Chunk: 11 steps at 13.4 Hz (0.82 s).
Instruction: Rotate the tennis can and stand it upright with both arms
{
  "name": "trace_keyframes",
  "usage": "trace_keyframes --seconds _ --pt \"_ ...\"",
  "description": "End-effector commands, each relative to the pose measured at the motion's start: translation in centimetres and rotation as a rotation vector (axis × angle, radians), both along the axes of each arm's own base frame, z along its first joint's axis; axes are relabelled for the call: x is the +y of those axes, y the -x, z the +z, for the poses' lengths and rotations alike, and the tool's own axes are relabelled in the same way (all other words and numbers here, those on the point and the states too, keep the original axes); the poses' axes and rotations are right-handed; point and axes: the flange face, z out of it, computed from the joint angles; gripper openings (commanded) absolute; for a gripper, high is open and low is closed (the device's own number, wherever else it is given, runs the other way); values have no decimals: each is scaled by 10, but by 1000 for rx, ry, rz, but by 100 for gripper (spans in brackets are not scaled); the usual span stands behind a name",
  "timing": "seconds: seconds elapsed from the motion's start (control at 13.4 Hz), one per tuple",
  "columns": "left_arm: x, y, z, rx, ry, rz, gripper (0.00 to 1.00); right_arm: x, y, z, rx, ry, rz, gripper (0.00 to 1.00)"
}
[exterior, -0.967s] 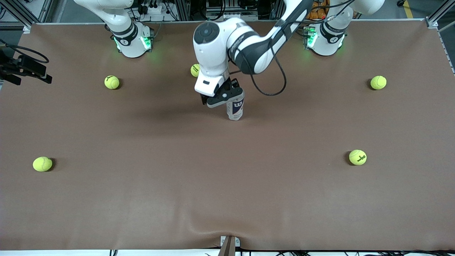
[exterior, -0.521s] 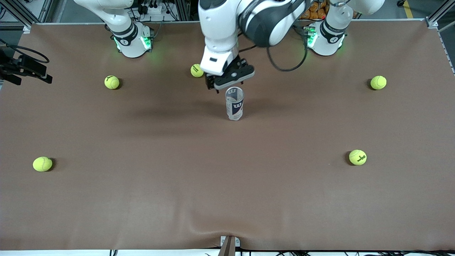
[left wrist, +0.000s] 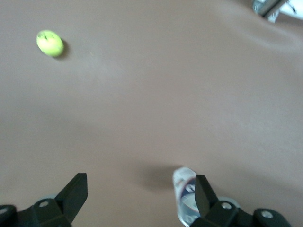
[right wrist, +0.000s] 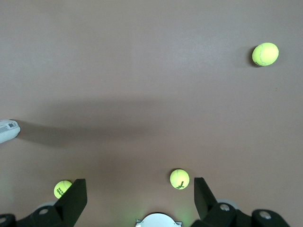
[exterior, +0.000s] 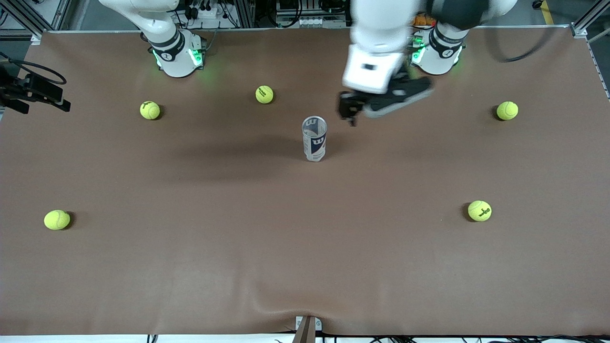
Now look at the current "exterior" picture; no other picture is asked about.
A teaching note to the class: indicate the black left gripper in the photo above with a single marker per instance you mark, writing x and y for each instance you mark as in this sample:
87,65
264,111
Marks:
353,102

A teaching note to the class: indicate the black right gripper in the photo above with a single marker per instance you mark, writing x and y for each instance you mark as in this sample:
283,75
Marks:
29,88

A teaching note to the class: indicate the clear plastic tennis ball can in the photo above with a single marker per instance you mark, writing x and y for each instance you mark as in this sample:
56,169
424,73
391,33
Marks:
314,143

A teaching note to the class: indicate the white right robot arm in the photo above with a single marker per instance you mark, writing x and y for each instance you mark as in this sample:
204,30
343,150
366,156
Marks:
167,43

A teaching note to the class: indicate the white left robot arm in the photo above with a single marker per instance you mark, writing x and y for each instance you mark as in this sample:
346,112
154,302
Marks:
381,38

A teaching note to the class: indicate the yellow-green tennis ball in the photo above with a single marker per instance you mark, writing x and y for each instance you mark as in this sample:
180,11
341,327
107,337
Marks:
56,219
150,110
264,94
479,210
507,110

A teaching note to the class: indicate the pile of orange objects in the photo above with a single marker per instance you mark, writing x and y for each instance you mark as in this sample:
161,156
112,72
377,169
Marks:
423,20

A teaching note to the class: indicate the white power strip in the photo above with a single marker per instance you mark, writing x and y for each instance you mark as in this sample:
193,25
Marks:
206,12

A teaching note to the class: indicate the brown table cloth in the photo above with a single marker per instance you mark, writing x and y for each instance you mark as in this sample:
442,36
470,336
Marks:
238,247

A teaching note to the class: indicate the metal table clamp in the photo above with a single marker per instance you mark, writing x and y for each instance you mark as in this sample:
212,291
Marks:
307,328

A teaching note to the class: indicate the aluminium frame profile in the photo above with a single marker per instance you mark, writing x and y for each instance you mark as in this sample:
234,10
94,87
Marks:
588,24
28,16

